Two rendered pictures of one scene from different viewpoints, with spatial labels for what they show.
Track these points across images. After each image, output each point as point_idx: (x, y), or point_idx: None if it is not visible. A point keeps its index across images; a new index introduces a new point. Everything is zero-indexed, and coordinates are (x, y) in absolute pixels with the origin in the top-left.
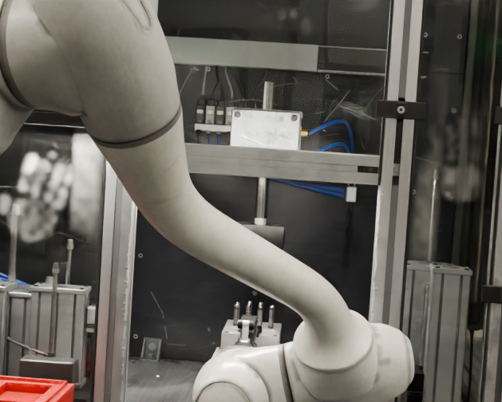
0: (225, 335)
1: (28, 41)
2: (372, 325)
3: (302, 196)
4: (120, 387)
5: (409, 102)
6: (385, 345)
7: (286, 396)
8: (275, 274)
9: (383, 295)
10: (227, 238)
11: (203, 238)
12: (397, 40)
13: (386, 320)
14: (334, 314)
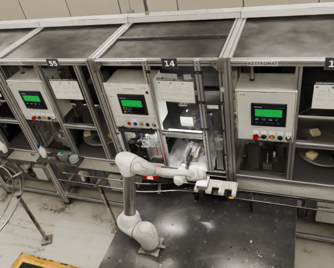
0: (185, 151)
1: (134, 172)
2: (198, 170)
3: None
4: (168, 163)
5: (205, 128)
6: (199, 175)
7: (186, 179)
8: (177, 175)
9: (206, 153)
10: (169, 174)
11: (165, 175)
12: (202, 119)
13: (207, 157)
14: (188, 175)
